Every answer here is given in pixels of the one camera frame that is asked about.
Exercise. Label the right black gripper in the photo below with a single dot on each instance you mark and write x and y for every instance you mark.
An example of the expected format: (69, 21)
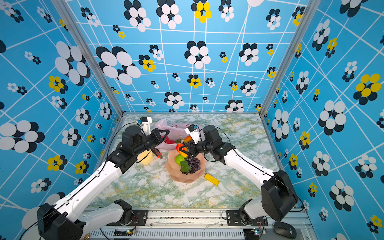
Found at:
(191, 145)

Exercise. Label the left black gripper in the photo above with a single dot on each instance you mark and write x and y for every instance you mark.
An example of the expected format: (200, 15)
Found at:
(157, 137)

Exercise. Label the red yellow mango top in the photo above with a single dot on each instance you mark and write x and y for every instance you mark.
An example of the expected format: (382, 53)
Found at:
(188, 139)

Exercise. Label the red crinkled strawberry fruit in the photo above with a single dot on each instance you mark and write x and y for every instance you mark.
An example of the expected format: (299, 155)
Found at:
(169, 141)

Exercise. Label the orange red mango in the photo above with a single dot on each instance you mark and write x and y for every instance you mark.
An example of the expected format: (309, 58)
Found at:
(181, 149)

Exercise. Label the dark purple grape bunch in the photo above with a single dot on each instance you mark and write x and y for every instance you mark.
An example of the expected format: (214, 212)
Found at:
(194, 163)

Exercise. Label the pink translucent plastic bag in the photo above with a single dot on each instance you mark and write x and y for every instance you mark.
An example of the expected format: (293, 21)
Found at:
(177, 132)

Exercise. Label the green crinkled fruit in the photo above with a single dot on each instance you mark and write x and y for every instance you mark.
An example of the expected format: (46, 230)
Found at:
(179, 159)

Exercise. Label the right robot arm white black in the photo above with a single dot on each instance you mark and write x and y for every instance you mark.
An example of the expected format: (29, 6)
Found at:
(278, 194)

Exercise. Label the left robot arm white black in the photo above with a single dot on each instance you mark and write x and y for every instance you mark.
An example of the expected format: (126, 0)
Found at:
(66, 220)

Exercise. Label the green grape leaf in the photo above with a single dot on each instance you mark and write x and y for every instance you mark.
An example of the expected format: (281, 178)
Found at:
(185, 167)

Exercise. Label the yellow round sponge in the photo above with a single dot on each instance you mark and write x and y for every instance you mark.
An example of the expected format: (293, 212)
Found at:
(145, 158)

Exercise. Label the yellow rectangular block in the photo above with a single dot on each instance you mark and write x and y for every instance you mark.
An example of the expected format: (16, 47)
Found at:
(212, 179)

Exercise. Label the black computer mouse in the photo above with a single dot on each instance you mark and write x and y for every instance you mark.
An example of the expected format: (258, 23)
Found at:
(285, 230)

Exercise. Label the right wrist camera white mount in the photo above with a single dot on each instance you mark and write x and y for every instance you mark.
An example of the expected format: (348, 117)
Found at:
(194, 132)

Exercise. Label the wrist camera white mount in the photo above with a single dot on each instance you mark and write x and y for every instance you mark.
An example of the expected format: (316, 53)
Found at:
(145, 124)
(194, 132)

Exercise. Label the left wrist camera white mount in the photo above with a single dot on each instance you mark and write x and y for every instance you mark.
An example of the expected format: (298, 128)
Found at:
(145, 124)

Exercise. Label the aluminium front rail frame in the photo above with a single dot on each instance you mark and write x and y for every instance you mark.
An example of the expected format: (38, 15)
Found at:
(167, 224)

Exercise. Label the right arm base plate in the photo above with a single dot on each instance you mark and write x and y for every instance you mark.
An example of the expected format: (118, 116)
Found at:
(234, 219)

